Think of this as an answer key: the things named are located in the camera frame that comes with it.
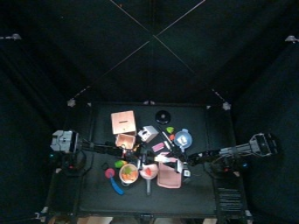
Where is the pink toy block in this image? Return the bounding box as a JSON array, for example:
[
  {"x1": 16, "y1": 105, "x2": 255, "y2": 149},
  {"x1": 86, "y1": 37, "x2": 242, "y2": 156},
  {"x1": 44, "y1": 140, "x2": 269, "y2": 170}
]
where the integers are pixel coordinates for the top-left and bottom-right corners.
[{"x1": 151, "y1": 142, "x2": 166, "y2": 153}]

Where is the yellow green toy vegetable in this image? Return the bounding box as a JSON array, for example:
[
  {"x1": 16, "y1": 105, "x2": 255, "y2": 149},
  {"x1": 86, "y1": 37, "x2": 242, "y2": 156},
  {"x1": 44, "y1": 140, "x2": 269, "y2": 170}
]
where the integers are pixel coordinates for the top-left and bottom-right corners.
[{"x1": 114, "y1": 159, "x2": 128, "y2": 169}]

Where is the pink tray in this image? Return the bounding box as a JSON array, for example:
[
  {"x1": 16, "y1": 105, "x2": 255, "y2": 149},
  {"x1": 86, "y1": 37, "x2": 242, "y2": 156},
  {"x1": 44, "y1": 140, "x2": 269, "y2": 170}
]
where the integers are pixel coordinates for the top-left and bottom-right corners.
[{"x1": 155, "y1": 161, "x2": 183, "y2": 190}]

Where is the open wooden box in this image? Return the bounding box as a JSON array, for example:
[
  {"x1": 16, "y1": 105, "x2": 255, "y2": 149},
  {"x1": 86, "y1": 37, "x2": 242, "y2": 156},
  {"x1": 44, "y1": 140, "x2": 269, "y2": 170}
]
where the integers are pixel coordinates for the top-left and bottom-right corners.
[{"x1": 115, "y1": 133, "x2": 136, "y2": 150}]

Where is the orange toy food in pot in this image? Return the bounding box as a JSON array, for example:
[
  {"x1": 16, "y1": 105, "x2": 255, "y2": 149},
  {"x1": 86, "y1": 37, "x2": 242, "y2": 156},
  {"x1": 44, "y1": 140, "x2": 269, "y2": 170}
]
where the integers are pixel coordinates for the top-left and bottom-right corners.
[{"x1": 122, "y1": 168, "x2": 139, "y2": 181}]

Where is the slim toy knife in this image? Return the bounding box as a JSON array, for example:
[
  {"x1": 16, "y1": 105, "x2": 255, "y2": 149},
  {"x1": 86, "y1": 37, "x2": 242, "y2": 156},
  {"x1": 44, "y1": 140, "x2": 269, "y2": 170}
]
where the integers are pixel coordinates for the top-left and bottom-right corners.
[{"x1": 156, "y1": 125, "x2": 175, "y2": 151}]

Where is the blue spoon with pink scoop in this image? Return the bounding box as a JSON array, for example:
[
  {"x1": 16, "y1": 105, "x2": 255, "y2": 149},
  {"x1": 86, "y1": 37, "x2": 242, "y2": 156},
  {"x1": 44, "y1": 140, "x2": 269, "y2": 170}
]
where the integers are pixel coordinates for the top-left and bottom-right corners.
[{"x1": 104, "y1": 167, "x2": 127, "y2": 196}]

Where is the black round disc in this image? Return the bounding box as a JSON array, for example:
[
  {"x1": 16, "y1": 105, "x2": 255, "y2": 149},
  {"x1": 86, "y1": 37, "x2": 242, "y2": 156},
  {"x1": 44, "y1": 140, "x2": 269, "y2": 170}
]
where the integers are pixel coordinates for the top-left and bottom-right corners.
[{"x1": 154, "y1": 109, "x2": 172, "y2": 125}]

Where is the white printed table label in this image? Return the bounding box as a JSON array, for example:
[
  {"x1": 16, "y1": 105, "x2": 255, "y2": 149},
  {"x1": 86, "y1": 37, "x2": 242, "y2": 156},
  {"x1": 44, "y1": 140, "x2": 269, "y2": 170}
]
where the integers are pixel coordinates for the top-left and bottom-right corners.
[{"x1": 218, "y1": 186, "x2": 244, "y2": 217}]

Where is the white saucepan with grey handle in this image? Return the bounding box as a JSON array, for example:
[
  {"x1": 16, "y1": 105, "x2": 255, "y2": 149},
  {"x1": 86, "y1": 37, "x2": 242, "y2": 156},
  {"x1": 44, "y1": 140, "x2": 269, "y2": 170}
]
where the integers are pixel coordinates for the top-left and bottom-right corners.
[{"x1": 139, "y1": 163, "x2": 160, "y2": 196}]

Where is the thin diagonal frame cord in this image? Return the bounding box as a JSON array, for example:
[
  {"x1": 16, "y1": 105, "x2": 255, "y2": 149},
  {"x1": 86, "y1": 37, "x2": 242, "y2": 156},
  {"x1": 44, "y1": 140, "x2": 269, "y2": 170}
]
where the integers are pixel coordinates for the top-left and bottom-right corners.
[
  {"x1": 108, "y1": 0, "x2": 230, "y2": 108},
  {"x1": 70, "y1": 0, "x2": 207, "y2": 103}
]

